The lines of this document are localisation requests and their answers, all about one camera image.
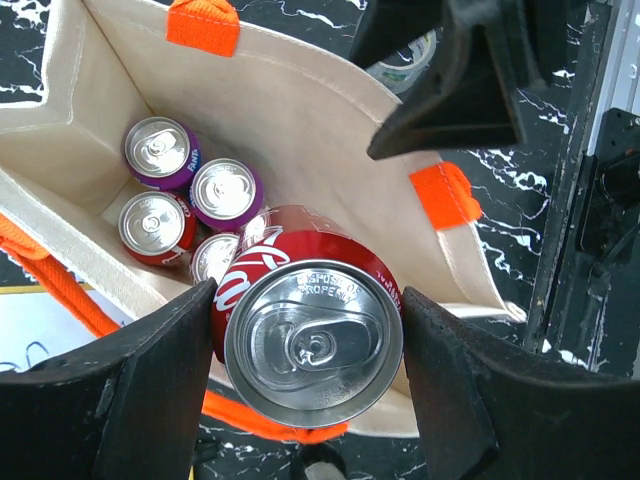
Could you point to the beige canvas bag orange handles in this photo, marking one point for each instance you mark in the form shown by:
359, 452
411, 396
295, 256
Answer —
300, 115

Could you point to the grey tape roll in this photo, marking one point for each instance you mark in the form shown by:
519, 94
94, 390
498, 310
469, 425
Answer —
399, 71

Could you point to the purple can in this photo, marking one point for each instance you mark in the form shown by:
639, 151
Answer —
226, 194
162, 153

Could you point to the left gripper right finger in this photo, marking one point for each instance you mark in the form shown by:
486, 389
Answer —
488, 409

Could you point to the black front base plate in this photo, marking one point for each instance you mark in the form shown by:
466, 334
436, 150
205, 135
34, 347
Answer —
584, 308

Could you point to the aluminium frame rail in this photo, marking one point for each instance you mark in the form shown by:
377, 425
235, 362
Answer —
617, 84

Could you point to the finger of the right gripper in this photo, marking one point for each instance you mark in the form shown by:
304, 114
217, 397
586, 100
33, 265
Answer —
390, 25
464, 99

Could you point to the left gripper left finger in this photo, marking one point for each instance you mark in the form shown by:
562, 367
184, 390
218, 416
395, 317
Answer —
125, 406

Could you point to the small whiteboard wooden frame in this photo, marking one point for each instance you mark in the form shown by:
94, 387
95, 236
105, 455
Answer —
35, 327

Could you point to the red can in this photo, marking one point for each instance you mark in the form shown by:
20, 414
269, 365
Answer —
213, 256
158, 228
306, 320

